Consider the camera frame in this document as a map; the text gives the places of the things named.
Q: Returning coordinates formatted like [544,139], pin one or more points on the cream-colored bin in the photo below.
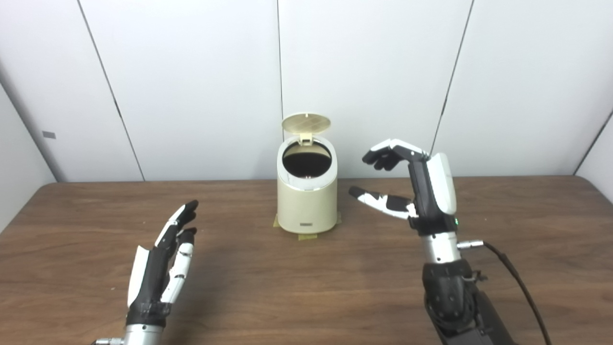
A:
[306,206]

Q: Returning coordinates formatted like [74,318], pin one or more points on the cream round bin lid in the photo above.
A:
[306,123]

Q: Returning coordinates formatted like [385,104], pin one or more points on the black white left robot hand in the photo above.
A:
[151,282]

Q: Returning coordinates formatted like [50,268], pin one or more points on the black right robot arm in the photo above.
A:
[450,292]

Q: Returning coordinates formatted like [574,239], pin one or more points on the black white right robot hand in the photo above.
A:
[431,191]

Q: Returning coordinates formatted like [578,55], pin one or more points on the small gray wall sticker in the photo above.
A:
[49,134]

